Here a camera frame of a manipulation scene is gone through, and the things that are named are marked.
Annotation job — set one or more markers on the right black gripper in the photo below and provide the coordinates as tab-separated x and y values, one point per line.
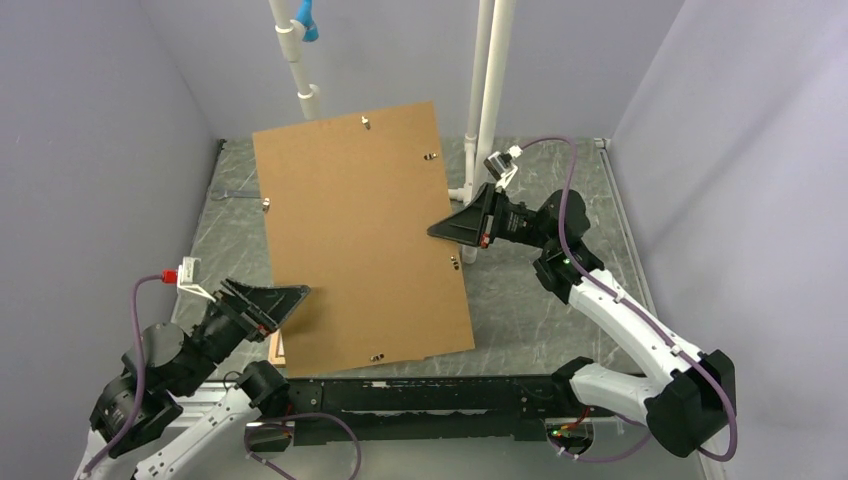
472	224

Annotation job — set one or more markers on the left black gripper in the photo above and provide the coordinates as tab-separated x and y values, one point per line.
268	306

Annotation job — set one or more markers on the wooden picture frame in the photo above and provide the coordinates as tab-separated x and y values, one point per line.
276	353

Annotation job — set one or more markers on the brown backing board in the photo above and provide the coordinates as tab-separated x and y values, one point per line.
348	202

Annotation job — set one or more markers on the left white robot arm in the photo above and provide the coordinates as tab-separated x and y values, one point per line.
227	417

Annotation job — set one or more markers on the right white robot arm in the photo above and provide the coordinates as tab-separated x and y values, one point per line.
684	396

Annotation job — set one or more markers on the grey metal wrench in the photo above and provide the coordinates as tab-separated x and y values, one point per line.
223	194

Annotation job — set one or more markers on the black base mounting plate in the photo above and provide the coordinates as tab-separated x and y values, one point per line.
522	407

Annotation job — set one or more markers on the blue nozzle on pipe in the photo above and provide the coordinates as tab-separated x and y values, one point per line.
305	17

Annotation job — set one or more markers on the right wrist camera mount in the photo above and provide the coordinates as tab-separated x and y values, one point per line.
502	167

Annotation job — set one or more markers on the aluminium rail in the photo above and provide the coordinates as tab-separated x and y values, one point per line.
261	437

